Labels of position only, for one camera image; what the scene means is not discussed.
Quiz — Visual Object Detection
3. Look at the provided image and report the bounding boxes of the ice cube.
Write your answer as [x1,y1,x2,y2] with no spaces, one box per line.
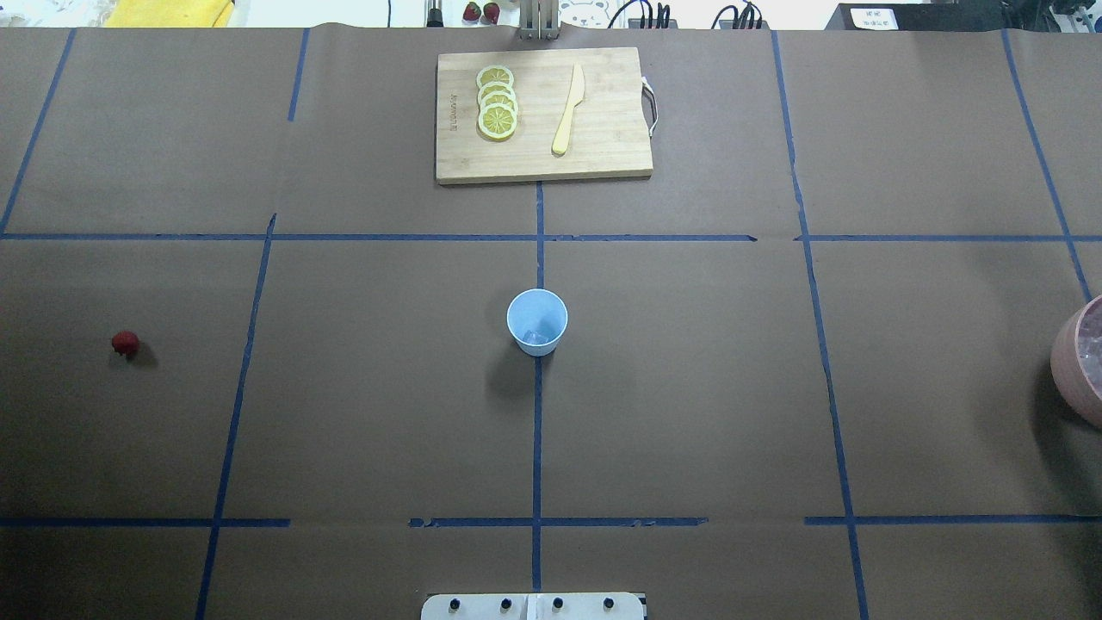
[521,329,554,348]

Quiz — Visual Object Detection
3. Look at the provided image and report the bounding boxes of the light blue cup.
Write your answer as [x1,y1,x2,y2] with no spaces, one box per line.
[506,289,568,357]

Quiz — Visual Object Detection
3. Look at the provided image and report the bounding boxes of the ice cubes in bowl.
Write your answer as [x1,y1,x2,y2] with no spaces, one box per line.
[1077,305,1101,392]

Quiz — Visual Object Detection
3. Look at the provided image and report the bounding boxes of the yellow plastic knife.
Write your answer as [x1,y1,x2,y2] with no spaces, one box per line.
[551,63,585,157]

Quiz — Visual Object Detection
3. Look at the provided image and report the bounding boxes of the bamboo cutting board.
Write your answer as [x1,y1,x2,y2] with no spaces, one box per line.
[436,46,653,185]

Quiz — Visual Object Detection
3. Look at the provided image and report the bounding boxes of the lemon slice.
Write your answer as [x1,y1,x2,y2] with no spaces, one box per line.
[479,81,518,109]
[477,109,519,141]
[476,65,515,88]
[479,90,518,117]

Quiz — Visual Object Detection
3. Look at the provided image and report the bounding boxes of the white tray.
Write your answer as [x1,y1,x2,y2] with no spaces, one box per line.
[558,0,614,28]

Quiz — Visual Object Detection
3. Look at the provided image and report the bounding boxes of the strawberry on side table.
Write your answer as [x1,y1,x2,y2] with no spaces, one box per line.
[461,1,483,24]

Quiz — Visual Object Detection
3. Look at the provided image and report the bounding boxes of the black power strip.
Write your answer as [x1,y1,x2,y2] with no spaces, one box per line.
[824,1,1011,32]

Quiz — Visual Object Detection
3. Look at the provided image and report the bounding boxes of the red strawberry on table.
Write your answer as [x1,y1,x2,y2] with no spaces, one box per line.
[110,331,141,360]

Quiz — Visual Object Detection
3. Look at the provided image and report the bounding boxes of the yellow cloth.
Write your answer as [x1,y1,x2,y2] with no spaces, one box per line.
[105,1,236,28]

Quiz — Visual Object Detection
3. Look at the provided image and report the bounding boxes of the pink bowl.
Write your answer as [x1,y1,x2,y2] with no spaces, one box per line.
[1050,297,1101,429]

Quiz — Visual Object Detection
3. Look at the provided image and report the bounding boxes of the aluminium frame post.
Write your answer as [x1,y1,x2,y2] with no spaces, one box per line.
[518,0,561,40]

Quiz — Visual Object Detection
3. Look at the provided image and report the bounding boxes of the white camera pole base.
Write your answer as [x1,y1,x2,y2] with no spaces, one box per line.
[420,592,648,619]

